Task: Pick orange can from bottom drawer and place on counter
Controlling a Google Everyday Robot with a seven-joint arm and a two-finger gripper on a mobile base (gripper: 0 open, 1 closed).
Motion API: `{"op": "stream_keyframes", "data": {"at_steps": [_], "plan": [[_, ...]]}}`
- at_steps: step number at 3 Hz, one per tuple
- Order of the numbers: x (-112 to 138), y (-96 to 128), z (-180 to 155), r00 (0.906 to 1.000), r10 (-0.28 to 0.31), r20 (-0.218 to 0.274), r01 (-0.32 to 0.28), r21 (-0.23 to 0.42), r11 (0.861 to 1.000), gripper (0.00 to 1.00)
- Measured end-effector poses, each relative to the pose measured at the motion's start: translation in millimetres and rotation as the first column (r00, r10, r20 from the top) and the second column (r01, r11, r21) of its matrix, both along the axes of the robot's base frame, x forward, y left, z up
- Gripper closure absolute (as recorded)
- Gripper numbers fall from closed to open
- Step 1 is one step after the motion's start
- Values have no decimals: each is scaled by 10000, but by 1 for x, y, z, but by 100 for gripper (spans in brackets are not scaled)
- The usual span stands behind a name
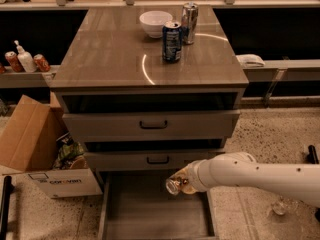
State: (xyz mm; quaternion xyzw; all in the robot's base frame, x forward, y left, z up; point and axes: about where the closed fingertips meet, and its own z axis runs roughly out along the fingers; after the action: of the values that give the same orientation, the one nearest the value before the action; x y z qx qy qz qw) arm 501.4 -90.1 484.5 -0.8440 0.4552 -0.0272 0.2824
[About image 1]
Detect top grey drawer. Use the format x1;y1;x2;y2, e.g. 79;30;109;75
63;110;240;142

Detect red can left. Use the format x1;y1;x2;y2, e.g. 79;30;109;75
5;51;24;72

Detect middle grey drawer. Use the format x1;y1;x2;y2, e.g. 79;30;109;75
85;148;224;171

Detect orange soda can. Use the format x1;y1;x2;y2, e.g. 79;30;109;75
165;176;188;195

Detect folded white cloth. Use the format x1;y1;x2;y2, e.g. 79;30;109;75
236;54;265;68

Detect green snack bag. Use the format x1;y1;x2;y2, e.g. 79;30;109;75
53;133;84;169

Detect red can right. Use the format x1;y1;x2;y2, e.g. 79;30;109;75
33;54;51;72

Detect black bar right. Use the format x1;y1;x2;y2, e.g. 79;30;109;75
306;145;320;222

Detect clear drinking glass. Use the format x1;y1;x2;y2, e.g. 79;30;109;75
271;196;292;216

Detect bottom open grey drawer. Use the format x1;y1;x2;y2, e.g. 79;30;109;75
98;170;218;240

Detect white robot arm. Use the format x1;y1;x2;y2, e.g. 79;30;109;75
166;152;320;208

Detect brown cardboard box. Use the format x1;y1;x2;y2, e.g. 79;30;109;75
0;95;66;172

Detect red can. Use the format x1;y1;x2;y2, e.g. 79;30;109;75
5;51;24;72
33;54;51;72

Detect white bowl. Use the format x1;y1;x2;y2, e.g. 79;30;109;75
139;11;173;38

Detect black bar left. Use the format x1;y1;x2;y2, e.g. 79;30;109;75
0;176;14;240

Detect silver soda can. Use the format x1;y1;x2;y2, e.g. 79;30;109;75
181;2;198;45

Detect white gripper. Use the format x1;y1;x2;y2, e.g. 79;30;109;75
173;161;208;195

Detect white printed cardboard box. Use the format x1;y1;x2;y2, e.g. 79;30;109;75
27;169;102;198

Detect white pump bottle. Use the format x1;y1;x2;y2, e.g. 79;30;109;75
14;40;37;73

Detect grey drawer cabinet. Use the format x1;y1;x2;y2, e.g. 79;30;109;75
49;4;250;240

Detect blue soda can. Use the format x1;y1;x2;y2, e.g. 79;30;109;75
162;20;182;62

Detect black bar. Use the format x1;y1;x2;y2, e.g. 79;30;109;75
306;145;320;222
0;176;14;240

